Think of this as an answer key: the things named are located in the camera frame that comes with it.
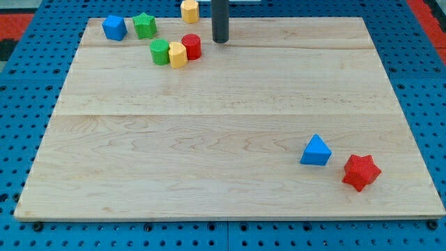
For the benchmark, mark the green star block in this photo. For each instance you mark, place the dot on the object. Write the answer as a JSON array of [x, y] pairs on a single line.
[[144, 25]]

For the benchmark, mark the light wooden board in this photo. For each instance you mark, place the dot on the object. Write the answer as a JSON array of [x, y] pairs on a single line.
[[222, 137]]

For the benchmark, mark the green cylinder block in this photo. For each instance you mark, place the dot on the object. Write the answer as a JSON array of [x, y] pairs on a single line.
[[160, 51]]

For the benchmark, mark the blue triangle block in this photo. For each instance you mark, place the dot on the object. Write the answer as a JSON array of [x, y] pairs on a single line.
[[316, 152]]

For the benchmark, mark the red star block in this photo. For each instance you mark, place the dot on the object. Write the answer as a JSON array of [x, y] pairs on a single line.
[[360, 171]]

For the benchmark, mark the yellow heart block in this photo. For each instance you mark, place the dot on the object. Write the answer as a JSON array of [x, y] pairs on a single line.
[[177, 54]]

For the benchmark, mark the blue cube block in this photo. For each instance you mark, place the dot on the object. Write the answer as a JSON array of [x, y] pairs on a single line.
[[114, 28]]

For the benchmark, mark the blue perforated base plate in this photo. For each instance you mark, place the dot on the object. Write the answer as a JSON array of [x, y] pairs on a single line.
[[33, 78]]

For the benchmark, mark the red cylinder block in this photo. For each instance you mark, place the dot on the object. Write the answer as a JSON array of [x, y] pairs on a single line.
[[192, 43]]

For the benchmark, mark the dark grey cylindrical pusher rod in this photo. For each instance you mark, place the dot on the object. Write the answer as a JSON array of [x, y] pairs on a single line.
[[220, 20]]

